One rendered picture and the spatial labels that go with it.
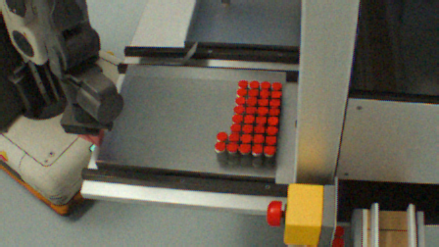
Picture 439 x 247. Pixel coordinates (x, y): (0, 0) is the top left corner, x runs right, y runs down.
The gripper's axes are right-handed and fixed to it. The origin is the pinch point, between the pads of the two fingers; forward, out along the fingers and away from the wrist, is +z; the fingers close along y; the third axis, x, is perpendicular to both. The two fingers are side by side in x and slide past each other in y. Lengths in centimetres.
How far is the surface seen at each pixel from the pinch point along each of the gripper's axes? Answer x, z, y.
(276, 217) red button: -19.1, -10.5, 35.9
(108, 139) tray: 1.4, 0.8, 1.1
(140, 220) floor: 32, 90, -17
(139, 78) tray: 19.4, 2.0, 3.2
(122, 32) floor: 133, 89, -50
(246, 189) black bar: -7.7, 0.5, 29.7
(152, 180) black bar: -7.5, 0.4, 12.4
